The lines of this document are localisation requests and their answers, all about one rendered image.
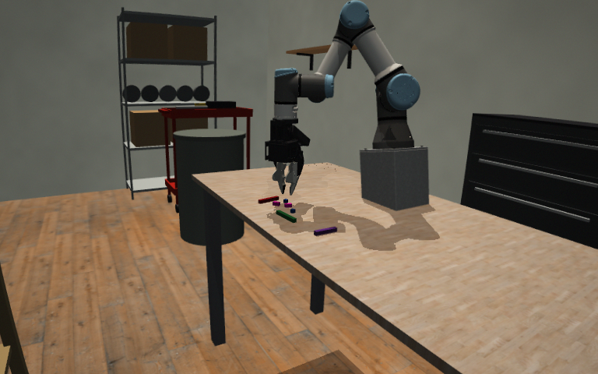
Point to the green rod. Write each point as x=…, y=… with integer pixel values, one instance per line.
x=286, y=216

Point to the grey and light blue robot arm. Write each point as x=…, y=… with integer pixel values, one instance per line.
x=395, y=92

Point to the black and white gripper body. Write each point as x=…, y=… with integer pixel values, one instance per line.
x=288, y=149

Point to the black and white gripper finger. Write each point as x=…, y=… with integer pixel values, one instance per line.
x=279, y=175
x=294, y=172

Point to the purple rod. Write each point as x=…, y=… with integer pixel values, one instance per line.
x=325, y=231

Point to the dark red rod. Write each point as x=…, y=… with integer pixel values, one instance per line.
x=268, y=199

